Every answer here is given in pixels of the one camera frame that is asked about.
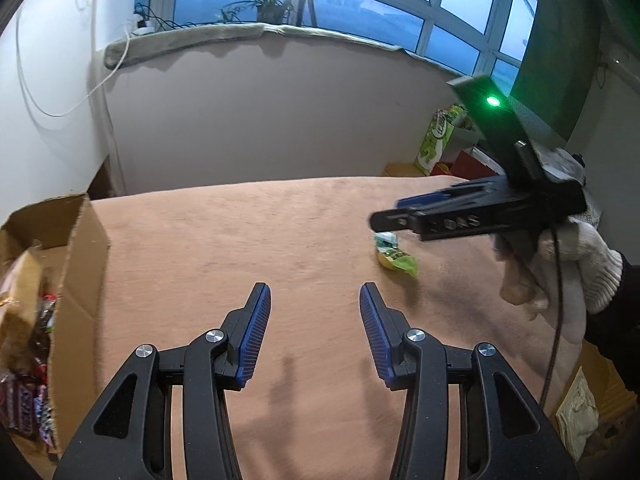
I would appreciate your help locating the white power strip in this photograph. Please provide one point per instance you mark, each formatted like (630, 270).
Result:
(142, 30)

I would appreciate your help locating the green white carton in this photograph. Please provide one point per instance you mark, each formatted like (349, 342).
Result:
(435, 145)

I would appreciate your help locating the grey windowsill cloth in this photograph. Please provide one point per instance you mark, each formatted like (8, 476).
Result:
(200, 40)

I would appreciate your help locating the beige cloth bag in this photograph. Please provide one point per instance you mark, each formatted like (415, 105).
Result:
(580, 410)

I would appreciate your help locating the tripod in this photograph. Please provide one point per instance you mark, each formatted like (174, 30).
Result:
(302, 0)

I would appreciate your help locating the red box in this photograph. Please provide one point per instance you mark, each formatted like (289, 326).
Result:
(465, 165)

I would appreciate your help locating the green candy packet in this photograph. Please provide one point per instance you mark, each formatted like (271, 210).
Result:
(397, 260)

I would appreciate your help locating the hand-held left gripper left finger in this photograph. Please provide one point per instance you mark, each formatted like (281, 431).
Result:
(255, 332)

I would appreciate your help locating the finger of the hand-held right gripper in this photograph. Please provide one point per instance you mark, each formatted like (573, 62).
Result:
(425, 199)
(450, 221)

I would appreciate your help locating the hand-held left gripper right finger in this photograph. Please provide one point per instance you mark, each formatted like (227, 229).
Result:
(372, 332)

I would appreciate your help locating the window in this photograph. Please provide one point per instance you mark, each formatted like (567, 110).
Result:
(350, 0)

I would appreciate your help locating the yellow cardboard box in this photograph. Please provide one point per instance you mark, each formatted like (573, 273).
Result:
(617, 400)

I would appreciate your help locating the small yellow box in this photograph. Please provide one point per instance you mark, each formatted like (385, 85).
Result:
(400, 169)

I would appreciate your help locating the person's right hand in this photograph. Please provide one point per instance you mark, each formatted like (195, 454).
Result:
(585, 265)

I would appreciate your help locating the dark green panel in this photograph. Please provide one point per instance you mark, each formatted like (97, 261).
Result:
(555, 35)

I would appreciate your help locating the person's right forearm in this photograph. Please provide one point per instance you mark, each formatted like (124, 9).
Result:
(625, 320)

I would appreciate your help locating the potted plant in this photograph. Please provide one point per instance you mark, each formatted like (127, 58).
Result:
(272, 10)

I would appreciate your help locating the tan snack packet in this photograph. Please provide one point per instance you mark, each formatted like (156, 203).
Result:
(20, 290)

